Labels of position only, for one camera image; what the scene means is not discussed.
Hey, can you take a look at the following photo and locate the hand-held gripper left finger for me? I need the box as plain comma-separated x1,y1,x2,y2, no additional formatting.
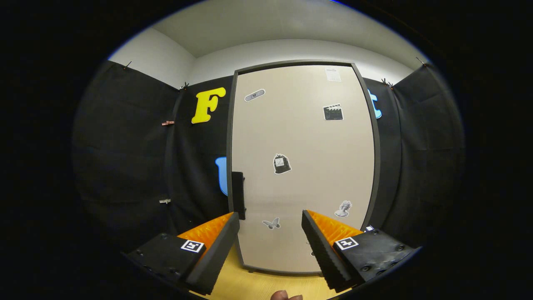
123,212,240,296

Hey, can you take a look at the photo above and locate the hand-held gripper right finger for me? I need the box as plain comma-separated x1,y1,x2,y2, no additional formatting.
301,210,420,293

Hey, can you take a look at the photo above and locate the black door handle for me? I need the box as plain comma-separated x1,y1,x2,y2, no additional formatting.
232,171,246,220

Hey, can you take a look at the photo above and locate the grey shoe cabinet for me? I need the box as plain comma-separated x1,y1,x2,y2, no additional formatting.
226,60,381,275

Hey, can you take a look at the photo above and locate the beige shoe cabinet door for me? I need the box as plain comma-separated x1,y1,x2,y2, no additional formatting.
232,65,375,273

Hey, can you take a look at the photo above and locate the black backdrop cloth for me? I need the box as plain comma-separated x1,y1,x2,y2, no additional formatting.
72,60,466,255

